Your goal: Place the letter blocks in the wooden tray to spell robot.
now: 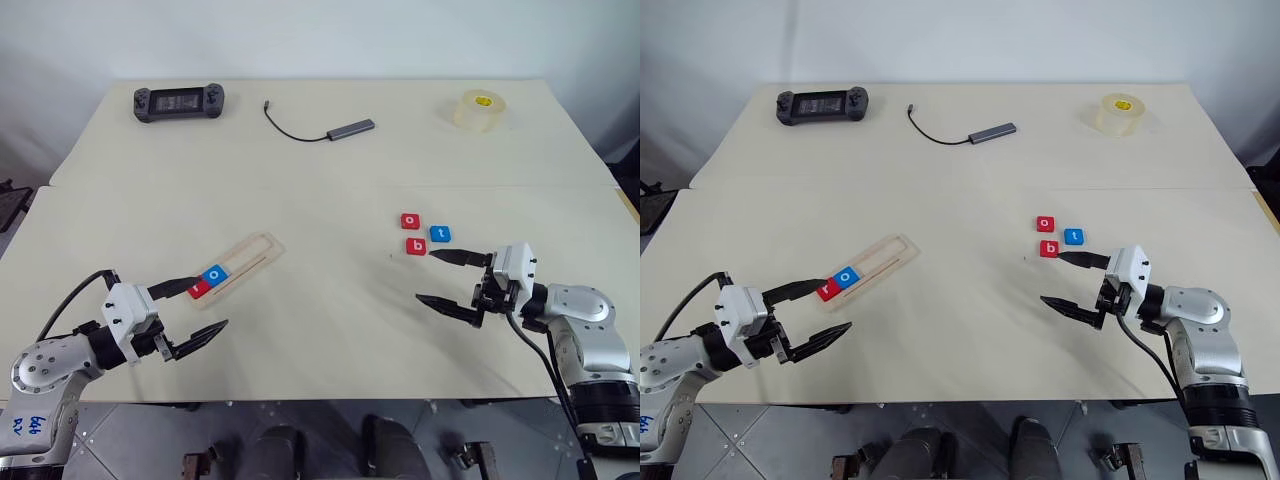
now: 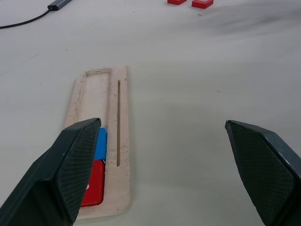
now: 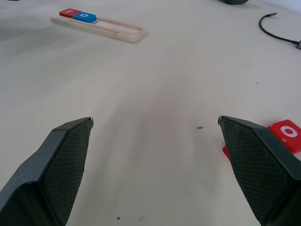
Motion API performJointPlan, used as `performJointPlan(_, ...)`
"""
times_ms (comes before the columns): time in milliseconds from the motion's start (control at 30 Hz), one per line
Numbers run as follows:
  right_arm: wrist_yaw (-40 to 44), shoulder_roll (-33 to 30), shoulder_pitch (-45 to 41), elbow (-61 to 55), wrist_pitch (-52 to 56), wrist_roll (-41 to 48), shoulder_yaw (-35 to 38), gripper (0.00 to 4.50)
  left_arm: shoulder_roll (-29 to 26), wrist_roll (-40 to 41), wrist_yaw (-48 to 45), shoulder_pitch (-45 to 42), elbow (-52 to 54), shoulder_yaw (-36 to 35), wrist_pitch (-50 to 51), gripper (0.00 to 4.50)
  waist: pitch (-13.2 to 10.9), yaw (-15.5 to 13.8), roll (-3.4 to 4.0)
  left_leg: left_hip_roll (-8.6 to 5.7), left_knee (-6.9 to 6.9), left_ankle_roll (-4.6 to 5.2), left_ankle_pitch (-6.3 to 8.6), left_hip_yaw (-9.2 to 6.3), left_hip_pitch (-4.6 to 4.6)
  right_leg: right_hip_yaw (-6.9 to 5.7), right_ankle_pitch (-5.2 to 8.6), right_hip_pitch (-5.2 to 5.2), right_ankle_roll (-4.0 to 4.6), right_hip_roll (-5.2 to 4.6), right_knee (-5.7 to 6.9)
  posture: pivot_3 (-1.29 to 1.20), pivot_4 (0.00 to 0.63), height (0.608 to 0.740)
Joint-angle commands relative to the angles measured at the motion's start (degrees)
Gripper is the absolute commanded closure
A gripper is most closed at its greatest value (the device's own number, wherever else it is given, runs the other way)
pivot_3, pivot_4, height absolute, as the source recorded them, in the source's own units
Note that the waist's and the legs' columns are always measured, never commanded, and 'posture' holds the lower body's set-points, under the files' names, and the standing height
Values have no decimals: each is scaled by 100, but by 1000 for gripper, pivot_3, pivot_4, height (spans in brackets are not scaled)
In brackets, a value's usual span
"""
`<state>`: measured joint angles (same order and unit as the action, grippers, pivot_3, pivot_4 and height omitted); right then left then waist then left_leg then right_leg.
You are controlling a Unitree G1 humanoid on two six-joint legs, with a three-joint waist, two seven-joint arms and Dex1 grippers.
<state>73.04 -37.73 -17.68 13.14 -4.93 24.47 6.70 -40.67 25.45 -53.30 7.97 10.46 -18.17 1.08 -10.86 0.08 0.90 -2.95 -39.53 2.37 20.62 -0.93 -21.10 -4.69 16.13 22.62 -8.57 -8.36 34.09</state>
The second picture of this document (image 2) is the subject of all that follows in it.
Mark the black cable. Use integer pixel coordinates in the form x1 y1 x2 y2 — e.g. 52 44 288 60
0 8 53 30

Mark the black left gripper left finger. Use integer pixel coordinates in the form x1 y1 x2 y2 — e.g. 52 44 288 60
0 118 102 226

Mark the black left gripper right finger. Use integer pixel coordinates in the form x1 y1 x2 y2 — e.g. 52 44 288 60
224 120 301 226

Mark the grey usb hub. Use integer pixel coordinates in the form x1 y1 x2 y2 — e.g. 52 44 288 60
47 0 73 11

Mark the wooden tray with slot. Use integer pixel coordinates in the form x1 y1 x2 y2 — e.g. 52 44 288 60
64 65 132 220

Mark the blue block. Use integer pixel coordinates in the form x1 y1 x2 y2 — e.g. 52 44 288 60
93 128 109 163

